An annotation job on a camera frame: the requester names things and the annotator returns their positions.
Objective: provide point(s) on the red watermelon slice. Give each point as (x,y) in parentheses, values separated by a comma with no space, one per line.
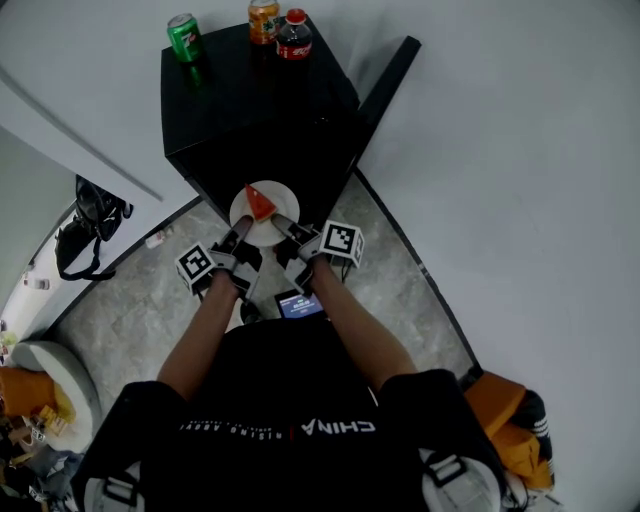
(259,205)

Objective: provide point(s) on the person's left forearm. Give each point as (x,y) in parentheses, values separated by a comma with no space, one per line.
(200,340)

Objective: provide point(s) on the black fridge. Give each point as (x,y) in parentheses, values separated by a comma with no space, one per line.
(250,115)

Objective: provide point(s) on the small white floor bottle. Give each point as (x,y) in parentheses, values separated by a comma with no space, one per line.
(155,240)

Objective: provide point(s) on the black garment with white stripes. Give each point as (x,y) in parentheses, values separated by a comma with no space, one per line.
(535,415)

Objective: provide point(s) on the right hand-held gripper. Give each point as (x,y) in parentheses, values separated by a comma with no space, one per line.
(341,242)

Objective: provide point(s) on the orange soda can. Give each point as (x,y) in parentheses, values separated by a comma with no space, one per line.
(263,22)

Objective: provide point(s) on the orange cloth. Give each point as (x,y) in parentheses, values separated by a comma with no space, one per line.
(25,392)

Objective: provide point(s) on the person's right forearm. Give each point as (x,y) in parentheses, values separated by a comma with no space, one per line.
(357,335)

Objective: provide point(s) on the green soda can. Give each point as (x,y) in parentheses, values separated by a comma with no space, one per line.
(186,39)

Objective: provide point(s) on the black shoulder bag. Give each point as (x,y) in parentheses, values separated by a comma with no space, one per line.
(92,220)

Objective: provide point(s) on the phone with lit screen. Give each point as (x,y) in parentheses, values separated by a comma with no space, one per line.
(300,306)

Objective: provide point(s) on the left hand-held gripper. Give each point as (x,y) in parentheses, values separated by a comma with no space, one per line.
(237,260)

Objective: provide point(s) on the yellow packet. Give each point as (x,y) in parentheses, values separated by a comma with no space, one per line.
(56,417)

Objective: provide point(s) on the person's black printed t-shirt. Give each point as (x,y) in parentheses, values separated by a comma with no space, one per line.
(280,410)

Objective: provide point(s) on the white round stool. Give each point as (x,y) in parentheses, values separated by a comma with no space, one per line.
(70,370)

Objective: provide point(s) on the orange bag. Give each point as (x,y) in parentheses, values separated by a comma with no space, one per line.
(495,400)

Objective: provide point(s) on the clear plastic bottle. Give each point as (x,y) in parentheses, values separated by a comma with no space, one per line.
(37,284)

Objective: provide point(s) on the dark cola bottle red cap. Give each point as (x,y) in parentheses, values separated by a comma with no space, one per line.
(294,37)

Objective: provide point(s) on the white plate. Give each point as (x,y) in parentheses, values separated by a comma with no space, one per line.
(285,200)

